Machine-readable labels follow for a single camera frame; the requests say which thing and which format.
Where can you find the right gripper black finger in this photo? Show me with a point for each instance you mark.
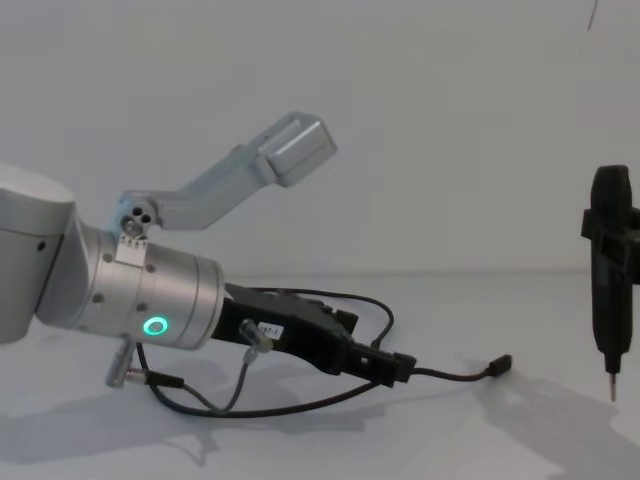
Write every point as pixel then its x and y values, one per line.
pixel 622 225

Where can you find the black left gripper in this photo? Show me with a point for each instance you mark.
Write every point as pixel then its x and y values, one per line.
pixel 300 325

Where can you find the black tool with metal tip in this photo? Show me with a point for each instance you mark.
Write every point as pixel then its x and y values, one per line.
pixel 611 310

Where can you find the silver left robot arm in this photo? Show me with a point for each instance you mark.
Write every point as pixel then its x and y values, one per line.
pixel 150 295

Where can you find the white table cloth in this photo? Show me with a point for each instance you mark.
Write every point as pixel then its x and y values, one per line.
pixel 450 440

